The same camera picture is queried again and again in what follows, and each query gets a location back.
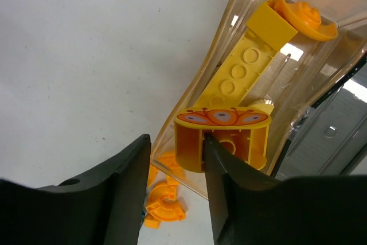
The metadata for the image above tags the grey transparent container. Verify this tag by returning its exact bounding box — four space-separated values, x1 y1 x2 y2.
271 55 366 180

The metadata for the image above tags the orange arch lego piece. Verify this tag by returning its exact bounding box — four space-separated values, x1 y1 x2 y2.
143 181 186 229

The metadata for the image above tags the orange long lego brick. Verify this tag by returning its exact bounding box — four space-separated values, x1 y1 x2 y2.
147 150 183 188

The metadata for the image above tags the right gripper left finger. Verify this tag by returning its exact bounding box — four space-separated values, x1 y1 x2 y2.
1 134 151 244

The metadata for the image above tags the orange transparent container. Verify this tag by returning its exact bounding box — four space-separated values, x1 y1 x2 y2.
151 0 366 197

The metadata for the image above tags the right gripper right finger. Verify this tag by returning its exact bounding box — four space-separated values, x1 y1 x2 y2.
204 134 366 244

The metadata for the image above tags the yellow face lego piece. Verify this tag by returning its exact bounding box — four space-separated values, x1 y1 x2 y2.
246 0 298 51

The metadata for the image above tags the orange dish lego piece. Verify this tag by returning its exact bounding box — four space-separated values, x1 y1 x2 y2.
274 0 338 41

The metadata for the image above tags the translucent yellow lego brick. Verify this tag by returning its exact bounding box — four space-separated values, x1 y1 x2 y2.
194 30 278 107

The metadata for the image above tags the yellow peacock rounded lego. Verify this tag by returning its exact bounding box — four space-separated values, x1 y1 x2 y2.
174 107 271 173

